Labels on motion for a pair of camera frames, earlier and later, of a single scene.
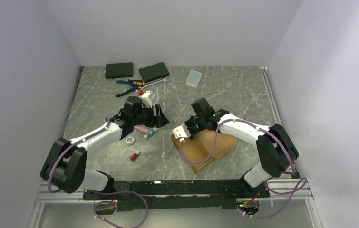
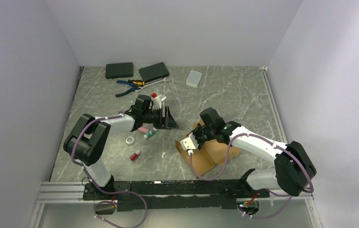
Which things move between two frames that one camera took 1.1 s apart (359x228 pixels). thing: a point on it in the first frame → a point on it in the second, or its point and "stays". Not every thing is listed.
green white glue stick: x=154 y=129 stays
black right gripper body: x=195 y=126 → x=203 y=135
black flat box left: x=119 y=70 stays
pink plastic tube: x=141 y=128 stays
